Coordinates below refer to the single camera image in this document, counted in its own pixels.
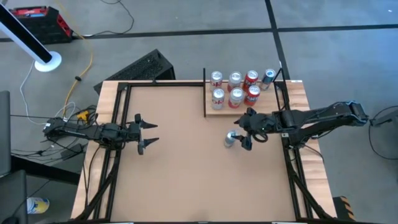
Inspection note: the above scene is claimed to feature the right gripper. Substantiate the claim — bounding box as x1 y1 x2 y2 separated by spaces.
232 108 275 152

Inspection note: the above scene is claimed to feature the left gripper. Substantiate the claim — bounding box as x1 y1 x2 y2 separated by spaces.
101 113 160 156

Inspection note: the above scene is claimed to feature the blue silver Red Bull can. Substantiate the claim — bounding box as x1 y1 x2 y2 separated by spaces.
223 129 242 149
259 68 277 91

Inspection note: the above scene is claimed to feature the pink fruit-print drink can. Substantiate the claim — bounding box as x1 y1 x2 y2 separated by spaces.
228 87 246 110

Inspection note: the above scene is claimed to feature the red Fanta can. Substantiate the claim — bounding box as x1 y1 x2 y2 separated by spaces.
244 85 261 107
243 70 259 93

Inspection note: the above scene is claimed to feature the silver Diet Coke can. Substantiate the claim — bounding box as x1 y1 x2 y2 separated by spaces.
211 88 225 111
210 71 224 91

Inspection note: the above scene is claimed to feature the tan table cover sheet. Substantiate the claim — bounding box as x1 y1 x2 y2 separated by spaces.
110 85 298 222

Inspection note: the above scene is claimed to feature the white and black floor pole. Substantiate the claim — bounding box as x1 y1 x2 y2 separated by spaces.
0 2 63 73

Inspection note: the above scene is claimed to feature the black orange striped block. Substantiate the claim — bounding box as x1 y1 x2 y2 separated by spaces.
332 195 357 222

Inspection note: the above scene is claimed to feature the yellow and white can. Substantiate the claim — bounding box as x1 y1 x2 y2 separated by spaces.
26 196 50 215

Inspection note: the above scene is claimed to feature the grey floor device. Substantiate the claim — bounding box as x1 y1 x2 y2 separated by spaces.
369 108 398 127

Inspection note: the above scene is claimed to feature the red and black toolbox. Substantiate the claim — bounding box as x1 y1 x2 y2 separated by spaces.
9 5 75 45

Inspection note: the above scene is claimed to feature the black aluminium table frame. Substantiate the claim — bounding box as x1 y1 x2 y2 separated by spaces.
74 80 338 224

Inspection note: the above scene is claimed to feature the yellow floor cable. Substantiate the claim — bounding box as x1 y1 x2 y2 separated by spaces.
54 0 95 108

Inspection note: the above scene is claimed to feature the black floor cable ramp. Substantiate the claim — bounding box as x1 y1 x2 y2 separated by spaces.
11 154 81 185

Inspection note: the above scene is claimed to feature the black floor cable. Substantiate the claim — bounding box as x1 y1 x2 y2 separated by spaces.
73 0 135 40

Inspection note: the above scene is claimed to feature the black looped cable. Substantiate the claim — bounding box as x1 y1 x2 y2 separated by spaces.
368 105 398 161

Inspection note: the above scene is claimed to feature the white floor cable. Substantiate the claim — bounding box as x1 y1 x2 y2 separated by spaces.
19 60 77 125

